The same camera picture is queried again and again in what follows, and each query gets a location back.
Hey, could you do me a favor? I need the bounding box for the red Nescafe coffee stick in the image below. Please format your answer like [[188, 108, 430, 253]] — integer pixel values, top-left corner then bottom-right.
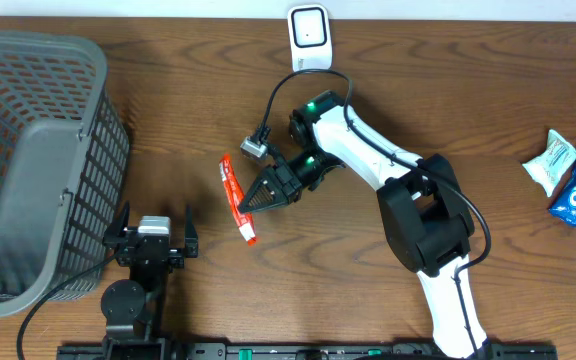
[[219, 154, 257, 246]]

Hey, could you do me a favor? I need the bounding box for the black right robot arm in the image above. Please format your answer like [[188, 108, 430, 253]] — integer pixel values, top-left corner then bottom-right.
[[238, 91, 487, 359]]

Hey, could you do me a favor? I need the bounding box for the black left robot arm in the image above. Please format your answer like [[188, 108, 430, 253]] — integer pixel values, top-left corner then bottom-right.
[[101, 205, 199, 360]]

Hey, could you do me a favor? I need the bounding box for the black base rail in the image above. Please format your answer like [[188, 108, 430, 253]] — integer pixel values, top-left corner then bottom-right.
[[57, 341, 559, 360]]

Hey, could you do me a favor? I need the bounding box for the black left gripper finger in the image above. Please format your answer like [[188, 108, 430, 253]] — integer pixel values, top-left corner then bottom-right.
[[184, 205, 199, 258], [103, 202, 130, 245]]

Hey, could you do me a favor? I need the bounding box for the grey plastic shopping basket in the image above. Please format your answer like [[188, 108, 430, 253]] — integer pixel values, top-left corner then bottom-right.
[[0, 31, 130, 317]]

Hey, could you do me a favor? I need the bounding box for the white barcode scanner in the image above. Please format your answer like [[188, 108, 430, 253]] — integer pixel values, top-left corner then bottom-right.
[[287, 4, 333, 72]]

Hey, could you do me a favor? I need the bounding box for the white teal wet wipes pack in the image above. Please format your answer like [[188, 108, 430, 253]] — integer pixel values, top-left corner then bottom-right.
[[522, 129, 576, 197]]

